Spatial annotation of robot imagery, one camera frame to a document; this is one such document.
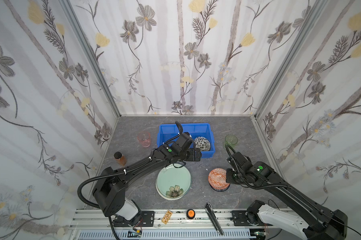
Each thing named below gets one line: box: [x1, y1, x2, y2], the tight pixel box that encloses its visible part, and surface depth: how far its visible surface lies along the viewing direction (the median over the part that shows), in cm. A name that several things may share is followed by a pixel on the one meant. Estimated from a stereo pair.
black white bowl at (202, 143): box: [194, 136, 211, 152], surface depth 100 cm
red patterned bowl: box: [208, 168, 231, 192], surface depth 82 cm
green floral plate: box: [155, 164, 192, 201], surface depth 83 cm
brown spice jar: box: [113, 151, 127, 167], surface depth 89 cm
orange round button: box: [186, 209, 196, 220], surface depth 70 cm
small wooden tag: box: [161, 209, 174, 225], surface depth 75 cm
